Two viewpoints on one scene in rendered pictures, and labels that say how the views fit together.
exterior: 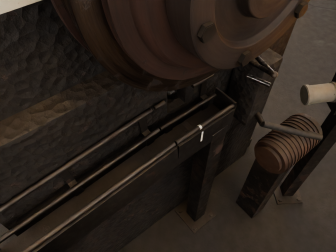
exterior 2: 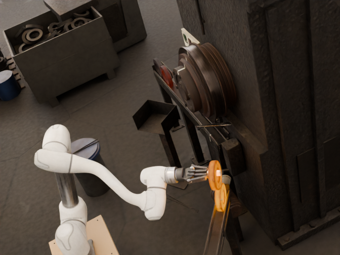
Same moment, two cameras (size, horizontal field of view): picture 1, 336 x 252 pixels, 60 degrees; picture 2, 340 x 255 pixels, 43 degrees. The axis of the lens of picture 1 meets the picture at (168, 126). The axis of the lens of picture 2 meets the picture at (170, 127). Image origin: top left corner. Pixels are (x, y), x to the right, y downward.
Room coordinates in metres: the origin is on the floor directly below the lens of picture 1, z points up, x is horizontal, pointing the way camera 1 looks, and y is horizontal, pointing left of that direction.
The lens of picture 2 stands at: (1.21, -2.00, 2.53)
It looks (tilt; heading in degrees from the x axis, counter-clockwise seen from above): 39 degrees down; 118
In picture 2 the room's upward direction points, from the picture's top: 19 degrees counter-clockwise
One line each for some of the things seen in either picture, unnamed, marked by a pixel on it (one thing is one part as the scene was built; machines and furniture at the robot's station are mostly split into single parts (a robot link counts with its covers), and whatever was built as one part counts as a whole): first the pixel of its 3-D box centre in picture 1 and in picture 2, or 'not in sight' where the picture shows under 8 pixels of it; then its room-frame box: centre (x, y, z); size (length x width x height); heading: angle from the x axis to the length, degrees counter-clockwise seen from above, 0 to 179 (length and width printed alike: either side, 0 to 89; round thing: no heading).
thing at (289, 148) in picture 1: (271, 172); (231, 219); (0.56, -0.40, 0.27); 0.22 x 0.13 x 0.53; 128
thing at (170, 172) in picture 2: not in sight; (173, 175); (0.37, -0.58, 0.89); 0.09 x 0.06 x 0.09; 94
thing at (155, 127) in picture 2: not in sight; (166, 145); (-0.03, 0.17, 0.36); 0.26 x 0.20 x 0.72; 163
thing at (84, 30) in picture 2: not in sight; (62, 50); (-1.78, 1.67, 0.39); 1.03 x 0.83 x 0.79; 42
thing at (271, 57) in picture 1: (249, 85); (234, 157); (0.62, -0.24, 0.68); 0.11 x 0.08 x 0.24; 38
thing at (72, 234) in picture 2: not in sight; (71, 239); (-0.28, -0.86, 0.59); 0.18 x 0.16 x 0.22; 113
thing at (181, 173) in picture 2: not in sight; (185, 174); (0.44, -0.58, 0.89); 0.09 x 0.08 x 0.07; 4
